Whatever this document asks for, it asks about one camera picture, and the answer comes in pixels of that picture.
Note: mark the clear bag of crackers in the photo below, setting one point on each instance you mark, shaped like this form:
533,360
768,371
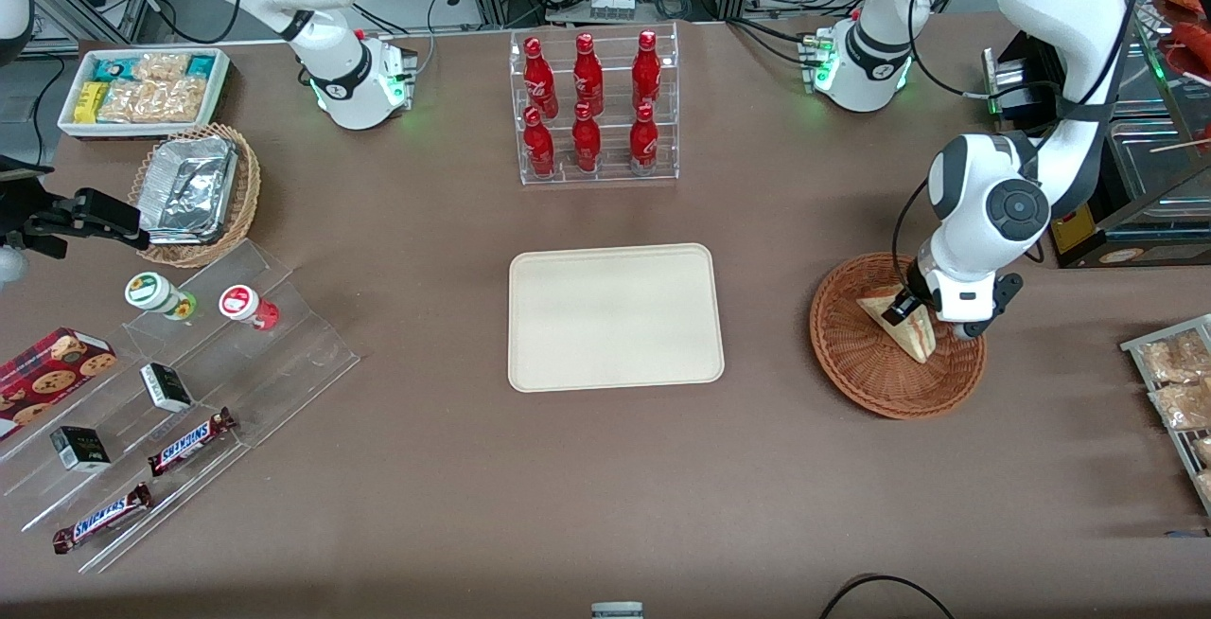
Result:
161,67
151,100

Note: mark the green lid yogurt cup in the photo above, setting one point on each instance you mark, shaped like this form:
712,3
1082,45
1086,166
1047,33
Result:
149,291

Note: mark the clear acrylic bottle rack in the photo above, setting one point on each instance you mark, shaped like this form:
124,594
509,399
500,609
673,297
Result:
610,179

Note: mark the grey power strip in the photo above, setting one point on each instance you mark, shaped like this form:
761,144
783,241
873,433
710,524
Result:
612,7

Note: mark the red lid yogurt cup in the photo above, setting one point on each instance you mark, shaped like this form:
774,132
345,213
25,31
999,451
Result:
241,303

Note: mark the white rectangular snack bin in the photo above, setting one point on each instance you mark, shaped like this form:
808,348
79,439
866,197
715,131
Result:
68,127

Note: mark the stack of foil trays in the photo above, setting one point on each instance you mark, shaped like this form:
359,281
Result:
189,188

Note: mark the yellow snack packet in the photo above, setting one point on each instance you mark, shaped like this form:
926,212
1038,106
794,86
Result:
89,102

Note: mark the clear bag of pastry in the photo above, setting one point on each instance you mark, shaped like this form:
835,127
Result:
1178,359
1203,449
1183,406

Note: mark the small black carton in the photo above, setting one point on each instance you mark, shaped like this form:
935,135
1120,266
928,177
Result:
166,387
79,449

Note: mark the triangle sandwich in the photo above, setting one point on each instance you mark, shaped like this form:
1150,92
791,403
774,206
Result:
913,340

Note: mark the red cola bottle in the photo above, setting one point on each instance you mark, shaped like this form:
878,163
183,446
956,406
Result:
643,144
539,148
540,84
587,144
646,75
587,79

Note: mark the silver black control box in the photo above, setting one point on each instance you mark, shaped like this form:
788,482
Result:
1020,100

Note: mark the red plaid cookie box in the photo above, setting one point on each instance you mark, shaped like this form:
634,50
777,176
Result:
47,378

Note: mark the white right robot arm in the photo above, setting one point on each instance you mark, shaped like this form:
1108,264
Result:
336,75

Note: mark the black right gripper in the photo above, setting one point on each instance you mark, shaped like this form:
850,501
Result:
40,221

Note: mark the small grey device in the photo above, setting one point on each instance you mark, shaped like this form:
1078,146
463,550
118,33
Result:
617,611

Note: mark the light wicker basket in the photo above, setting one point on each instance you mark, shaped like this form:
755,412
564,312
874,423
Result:
248,193

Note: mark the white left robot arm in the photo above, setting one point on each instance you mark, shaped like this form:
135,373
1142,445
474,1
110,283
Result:
989,212

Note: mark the teal snack packet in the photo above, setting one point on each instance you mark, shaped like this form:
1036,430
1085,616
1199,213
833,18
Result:
201,66
114,68

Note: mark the Snickers chocolate bar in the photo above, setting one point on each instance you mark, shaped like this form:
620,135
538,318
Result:
99,519
189,444

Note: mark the black yellow display case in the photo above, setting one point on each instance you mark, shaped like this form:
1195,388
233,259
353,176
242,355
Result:
1135,242

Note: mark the brown round wicker basket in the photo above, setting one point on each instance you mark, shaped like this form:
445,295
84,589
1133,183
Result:
866,363

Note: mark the clear acrylic stepped shelf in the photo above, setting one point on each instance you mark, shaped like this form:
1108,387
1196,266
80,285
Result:
284,363

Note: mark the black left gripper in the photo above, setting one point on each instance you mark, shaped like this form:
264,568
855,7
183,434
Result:
916,280

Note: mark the cream plastic tray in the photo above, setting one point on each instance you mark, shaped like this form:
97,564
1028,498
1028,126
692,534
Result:
615,316

